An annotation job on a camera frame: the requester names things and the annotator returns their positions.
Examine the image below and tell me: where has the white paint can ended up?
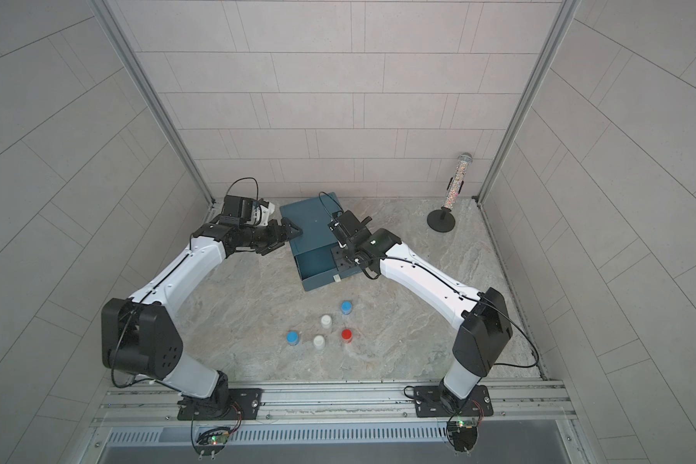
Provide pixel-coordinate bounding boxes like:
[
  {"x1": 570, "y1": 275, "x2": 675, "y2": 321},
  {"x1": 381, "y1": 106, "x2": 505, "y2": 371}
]
[
  {"x1": 313, "y1": 336, "x2": 326, "y2": 350},
  {"x1": 320, "y1": 314, "x2": 333, "y2": 329}
]

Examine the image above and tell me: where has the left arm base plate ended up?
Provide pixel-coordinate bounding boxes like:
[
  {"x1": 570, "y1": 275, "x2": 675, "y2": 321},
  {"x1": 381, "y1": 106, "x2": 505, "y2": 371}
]
[{"x1": 177, "y1": 389, "x2": 264, "y2": 421}]

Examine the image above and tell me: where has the aluminium mounting rail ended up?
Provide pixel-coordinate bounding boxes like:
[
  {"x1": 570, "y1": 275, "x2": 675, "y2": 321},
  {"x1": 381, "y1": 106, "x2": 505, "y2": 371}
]
[{"x1": 90, "y1": 379, "x2": 576, "y2": 427}]

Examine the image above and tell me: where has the white paint can far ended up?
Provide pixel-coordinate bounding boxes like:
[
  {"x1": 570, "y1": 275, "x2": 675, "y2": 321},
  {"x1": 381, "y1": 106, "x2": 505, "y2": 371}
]
[{"x1": 320, "y1": 314, "x2": 333, "y2": 329}]

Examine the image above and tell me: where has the teal three-drawer cabinet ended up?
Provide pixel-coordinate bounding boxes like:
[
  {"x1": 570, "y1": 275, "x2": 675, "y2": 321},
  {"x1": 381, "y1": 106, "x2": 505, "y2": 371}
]
[{"x1": 280, "y1": 193, "x2": 361, "y2": 292}]

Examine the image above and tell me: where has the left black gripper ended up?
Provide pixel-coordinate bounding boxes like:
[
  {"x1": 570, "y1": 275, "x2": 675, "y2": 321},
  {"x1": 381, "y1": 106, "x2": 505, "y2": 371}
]
[{"x1": 239, "y1": 217, "x2": 304, "y2": 254}]

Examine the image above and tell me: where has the blue paint can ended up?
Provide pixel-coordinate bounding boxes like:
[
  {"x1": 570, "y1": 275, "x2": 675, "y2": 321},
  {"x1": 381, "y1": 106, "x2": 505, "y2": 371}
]
[
  {"x1": 286, "y1": 331, "x2": 300, "y2": 346},
  {"x1": 340, "y1": 301, "x2": 353, "y2": 315}
]

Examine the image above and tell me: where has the left circuit board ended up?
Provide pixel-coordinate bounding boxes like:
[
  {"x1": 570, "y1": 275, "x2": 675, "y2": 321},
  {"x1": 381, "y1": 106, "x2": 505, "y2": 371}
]
[{"x1": 193, "y1": 426, "x2": 233, "y2": 460}]

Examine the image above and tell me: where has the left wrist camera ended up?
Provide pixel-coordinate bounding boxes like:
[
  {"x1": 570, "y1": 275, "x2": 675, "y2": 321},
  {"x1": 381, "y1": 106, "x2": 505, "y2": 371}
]
[{"x1": 218, "y1": 195, "x2": 276, "y2": 227}]

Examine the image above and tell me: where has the right circuit board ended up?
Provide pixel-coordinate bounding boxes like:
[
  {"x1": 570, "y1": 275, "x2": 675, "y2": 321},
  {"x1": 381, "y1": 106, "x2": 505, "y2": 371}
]
[{"x1": 446, "y1": 420, "x2": 479, "y2": 454}]

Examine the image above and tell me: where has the white paint can near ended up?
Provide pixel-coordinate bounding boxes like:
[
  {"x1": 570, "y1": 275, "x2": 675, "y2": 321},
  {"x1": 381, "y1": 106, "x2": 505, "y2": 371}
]
[{"x1": 313, "y1": 336, "x2": 326, "y2": 350}]

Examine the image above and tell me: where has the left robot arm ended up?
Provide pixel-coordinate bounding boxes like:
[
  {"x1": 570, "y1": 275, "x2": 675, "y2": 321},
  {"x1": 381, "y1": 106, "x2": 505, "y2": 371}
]
[{"x1": 102, "y1": 218, "x2": 303, "y2": 408}]

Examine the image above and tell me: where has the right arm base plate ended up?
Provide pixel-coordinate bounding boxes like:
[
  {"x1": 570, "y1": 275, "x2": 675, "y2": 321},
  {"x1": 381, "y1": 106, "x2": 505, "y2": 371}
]
[{"x1": 403, "y1": 384, "x2": 494, "y2": 418}]

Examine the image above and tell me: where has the red paint can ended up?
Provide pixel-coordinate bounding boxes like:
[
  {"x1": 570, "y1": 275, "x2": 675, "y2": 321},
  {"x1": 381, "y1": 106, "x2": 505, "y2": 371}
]
[{"x1": 341, "y1": 329, "x2": 353, "y2": 343}]

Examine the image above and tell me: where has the circuit board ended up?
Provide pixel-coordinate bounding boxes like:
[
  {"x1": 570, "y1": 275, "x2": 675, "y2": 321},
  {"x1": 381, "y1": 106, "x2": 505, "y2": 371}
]
[
  {"x1": 193, "y1": 426, "x2": 233, "y2": 460},
  {"x1": 446, "y1": 420, "x2": 479, "y2": 454}
]

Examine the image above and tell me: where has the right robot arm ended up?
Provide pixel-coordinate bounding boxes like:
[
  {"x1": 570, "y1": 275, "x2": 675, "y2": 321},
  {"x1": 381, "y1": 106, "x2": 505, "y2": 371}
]
[{"x1": 329, "y1": 211, "x2": 513, "y2": 409}]

